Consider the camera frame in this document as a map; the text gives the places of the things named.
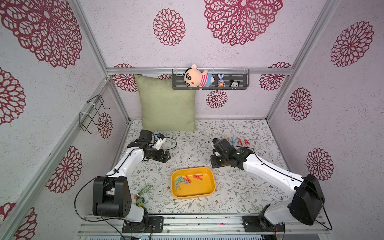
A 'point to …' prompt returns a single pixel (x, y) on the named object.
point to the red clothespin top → (246, 141)
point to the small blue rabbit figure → (221, 83)
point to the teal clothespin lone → (233, 141)
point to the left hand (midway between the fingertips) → (162, 156)
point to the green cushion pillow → (164, 108)
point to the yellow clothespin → (229, 141)
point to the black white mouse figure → (234, 84)
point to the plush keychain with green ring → (138, 198)
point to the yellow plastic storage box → (193, 182)
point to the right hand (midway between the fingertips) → (209, 160)
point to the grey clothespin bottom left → (176, 185)
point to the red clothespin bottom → (187, 179)
